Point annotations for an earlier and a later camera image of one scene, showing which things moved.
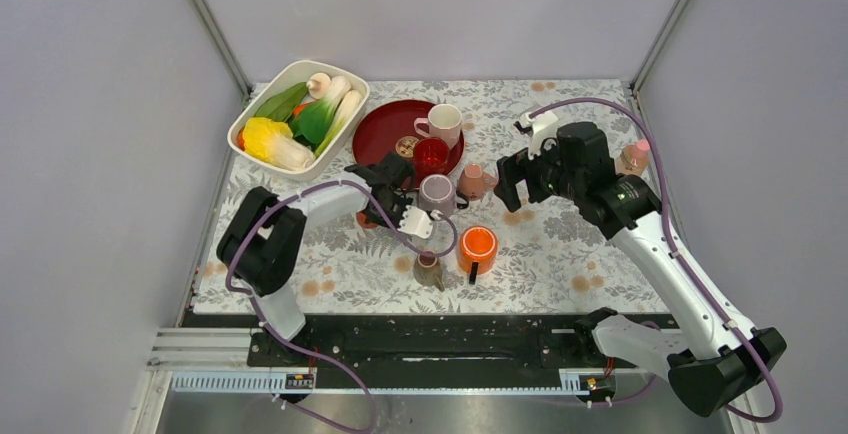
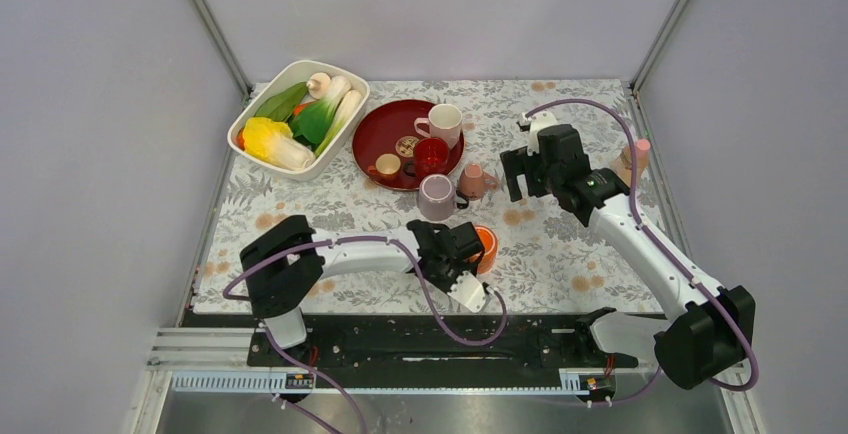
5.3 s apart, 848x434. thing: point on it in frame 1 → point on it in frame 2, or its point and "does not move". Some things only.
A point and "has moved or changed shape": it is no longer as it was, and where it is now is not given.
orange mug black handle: [477, 251] does not move
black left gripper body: [393, 209] → [444, 277]
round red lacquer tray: [389, 127] does not move
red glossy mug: [430, 156] does not move
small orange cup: [362, 221] has moved or changed shape
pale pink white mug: [443, 122] does not move
